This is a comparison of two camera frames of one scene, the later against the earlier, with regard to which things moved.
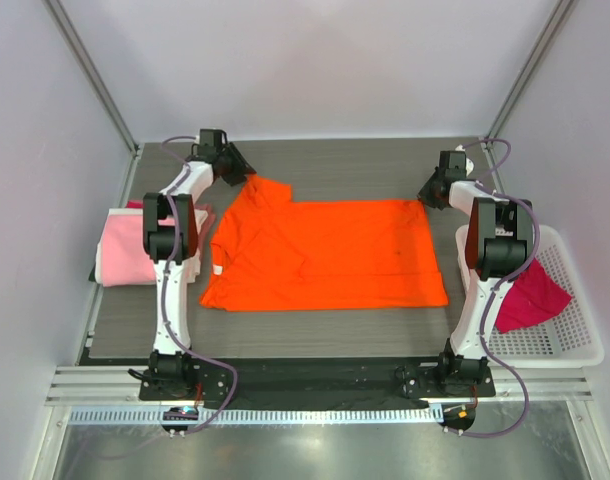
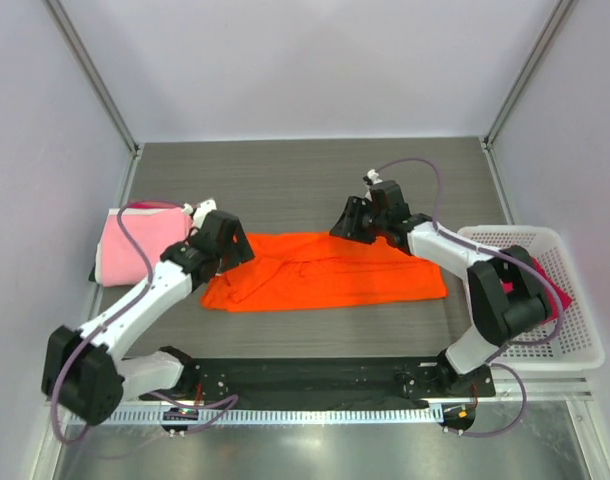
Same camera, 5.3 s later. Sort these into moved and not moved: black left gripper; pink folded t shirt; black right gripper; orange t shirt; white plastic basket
Moved: black right gripper; orange t shirt; black left gripper
Not moved: white plastic basket; pink folded t shirt
